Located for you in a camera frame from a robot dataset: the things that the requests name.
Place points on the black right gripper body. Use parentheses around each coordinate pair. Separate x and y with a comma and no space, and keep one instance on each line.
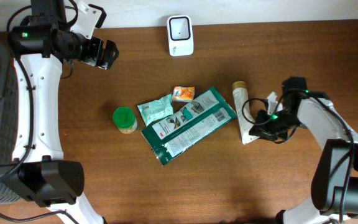
(278,126)

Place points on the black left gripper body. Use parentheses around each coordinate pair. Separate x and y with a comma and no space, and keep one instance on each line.
(91,50)

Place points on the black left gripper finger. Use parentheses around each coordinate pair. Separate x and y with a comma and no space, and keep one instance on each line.
(106,63)
(110,50)

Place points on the white bamboo print tube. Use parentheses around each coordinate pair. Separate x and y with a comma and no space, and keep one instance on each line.
(240,95)

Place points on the green lid jar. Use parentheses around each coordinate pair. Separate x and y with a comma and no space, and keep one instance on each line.
(125,120)

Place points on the orange snack packet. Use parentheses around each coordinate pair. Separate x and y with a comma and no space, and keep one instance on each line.
(183,94)

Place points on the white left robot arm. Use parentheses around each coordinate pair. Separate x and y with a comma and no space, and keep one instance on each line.
(32,163)

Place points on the white barcode scanner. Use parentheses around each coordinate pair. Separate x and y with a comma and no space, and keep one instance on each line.
(180,35)

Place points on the light green tissue pack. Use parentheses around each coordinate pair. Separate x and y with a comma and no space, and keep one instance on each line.
(156,110)

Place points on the green 3M package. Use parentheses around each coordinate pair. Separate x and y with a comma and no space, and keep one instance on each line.
(175,134)

